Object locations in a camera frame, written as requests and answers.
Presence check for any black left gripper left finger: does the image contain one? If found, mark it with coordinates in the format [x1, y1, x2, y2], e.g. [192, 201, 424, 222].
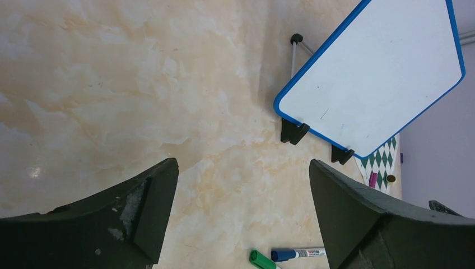
[1, 158, 179, 268]

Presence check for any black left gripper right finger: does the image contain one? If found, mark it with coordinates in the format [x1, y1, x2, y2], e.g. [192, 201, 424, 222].
[309, 159, 474, 268]

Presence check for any blue marker pen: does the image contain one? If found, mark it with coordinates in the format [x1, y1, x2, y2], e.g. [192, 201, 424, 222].
[271, 248, 327, 262]

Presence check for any blue framed whiteboard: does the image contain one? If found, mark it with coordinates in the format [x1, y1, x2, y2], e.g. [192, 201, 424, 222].
[273, 1, 465, 164]

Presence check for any purple marker pen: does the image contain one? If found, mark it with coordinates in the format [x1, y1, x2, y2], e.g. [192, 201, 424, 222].
[369, 172, 378, 188]

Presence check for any small wooden cylinder piece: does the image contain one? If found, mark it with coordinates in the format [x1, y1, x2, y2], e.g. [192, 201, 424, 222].
[386, 175, 397, 183]

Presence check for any green white chessboard mat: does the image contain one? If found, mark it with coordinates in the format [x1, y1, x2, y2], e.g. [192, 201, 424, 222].
[355, 134, 399, 194]

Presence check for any green marker pen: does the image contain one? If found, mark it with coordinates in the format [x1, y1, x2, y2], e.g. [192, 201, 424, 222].
[249, 250, 281, 269]

